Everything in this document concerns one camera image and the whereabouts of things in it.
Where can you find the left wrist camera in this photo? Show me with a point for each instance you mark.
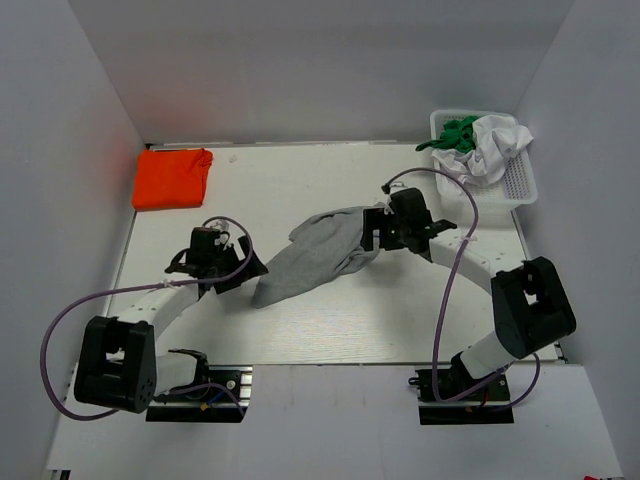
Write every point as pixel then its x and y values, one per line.
pixel 221 227

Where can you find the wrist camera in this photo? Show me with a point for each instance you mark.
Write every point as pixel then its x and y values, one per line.
pixel 221 227
pixel 388 189

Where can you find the folded orange t shirt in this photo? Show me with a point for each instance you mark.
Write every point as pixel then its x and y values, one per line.
pixel 171 179

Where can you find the white plastic basket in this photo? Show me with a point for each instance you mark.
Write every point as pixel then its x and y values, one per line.
pixel 516 187

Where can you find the green t shirt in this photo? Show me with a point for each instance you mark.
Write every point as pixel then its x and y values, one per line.
pixel 456 134

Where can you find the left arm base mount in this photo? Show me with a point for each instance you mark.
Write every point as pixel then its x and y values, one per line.
pixel 210 395

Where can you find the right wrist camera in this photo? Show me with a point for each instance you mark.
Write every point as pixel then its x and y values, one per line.
pixel 388 189

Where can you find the white t shirt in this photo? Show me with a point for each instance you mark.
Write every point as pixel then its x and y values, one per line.
pixel 498 139

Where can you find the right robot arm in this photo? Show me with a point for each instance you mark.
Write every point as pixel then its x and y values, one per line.
pixel 529 304

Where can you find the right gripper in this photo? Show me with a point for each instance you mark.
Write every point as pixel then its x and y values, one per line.
pixel 374 219

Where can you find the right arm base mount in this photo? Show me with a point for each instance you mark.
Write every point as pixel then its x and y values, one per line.
pixel 463 403

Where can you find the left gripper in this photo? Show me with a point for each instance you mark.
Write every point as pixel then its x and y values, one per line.
pixel 254 269

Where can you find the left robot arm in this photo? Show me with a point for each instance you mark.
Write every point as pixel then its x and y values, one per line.
pixel 119 367

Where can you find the grey t shirt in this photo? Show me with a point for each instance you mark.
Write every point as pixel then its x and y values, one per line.
pixel 322 248

